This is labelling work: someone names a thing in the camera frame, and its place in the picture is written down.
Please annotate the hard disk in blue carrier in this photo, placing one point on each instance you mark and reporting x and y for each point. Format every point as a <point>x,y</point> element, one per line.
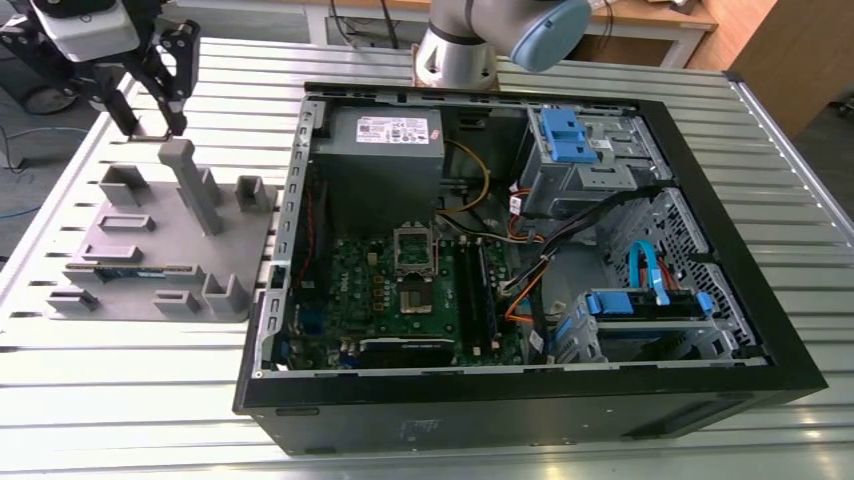
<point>607,304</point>

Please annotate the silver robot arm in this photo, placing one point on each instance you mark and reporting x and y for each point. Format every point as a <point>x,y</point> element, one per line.
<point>460,50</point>

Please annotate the wooden cabinet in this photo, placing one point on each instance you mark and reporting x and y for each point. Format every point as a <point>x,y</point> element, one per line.
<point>794,60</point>

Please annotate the black open PC case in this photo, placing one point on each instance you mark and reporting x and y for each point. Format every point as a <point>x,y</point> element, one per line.
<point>467,415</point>

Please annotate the grey power supply unit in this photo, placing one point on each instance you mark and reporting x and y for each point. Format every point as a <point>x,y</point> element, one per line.
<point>374,185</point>

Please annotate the blue RAM stick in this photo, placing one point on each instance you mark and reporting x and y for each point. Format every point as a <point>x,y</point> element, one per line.
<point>129,274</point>

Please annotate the grey metal disk bay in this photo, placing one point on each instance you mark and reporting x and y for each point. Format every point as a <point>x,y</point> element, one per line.
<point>600,180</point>

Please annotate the green motherboard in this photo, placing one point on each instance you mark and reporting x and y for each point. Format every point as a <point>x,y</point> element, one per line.
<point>374,320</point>

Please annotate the black RAM slot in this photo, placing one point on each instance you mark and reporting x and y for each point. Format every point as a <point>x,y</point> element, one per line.
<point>492,295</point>
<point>466,295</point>
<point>475,295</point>
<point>484,295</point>

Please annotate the black graphics card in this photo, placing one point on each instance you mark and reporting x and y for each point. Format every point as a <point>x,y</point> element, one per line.
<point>407,352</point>

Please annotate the blue disk carrier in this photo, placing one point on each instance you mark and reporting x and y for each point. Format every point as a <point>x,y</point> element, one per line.
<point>563,125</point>
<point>574,152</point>

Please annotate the silver perforated disk bay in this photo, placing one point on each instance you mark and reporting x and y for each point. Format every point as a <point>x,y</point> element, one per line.
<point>667,325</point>

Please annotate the CPU socket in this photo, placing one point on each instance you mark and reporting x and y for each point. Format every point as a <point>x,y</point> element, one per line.
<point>418,296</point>

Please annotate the pale blue empty carrier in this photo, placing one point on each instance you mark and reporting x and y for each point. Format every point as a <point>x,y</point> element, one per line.
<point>566,335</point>

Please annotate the silver CPU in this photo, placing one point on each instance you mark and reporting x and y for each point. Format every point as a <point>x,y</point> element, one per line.
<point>148,136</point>

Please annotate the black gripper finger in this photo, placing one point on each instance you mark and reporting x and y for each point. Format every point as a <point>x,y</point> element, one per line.
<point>180,75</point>
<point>123,112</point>

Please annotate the grey parts rack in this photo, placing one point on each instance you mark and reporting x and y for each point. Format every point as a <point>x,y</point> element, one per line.
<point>180,250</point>

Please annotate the wooden desk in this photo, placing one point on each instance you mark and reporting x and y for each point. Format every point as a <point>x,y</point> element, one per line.
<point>667,17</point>

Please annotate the black mesh wastebasket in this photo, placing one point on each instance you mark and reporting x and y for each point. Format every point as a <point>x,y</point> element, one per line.
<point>49,100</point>

